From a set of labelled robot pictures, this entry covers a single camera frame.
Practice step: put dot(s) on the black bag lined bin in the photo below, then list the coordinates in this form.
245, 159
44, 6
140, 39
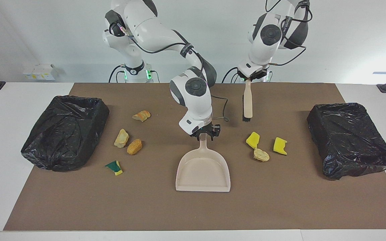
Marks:
347, 140
62, 134

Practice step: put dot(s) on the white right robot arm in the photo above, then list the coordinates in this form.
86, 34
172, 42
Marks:
193, 100

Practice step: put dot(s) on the white socket box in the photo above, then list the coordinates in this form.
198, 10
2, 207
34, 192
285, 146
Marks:
40, 72

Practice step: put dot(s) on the beige plastic dustpan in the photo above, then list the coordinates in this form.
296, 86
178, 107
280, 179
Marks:
203, 170

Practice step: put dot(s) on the beige orange bread piece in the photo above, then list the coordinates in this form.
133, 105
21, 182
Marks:
261, 155

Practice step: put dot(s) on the brown table mat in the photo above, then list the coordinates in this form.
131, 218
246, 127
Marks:
193, 207

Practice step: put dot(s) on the beige hand brush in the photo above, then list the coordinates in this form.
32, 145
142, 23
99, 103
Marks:
248, 100

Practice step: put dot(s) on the green yellow sponge piece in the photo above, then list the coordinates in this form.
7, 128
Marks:
114, 167

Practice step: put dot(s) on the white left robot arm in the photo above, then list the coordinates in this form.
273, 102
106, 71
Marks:
270, 33

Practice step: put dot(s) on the golden brown bread roll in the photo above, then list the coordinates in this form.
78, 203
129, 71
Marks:
134, 147

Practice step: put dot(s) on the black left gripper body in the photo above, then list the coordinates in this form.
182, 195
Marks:
256, 73

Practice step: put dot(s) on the orange white bread piece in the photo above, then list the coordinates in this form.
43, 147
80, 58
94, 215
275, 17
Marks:
141, 115

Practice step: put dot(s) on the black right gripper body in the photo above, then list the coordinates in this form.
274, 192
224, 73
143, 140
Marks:
204, 130

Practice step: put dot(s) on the beige bread chunk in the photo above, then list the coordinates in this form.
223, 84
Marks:
121, 138

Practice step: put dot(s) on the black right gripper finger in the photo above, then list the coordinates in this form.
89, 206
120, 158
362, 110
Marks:
214, 132
199, 137

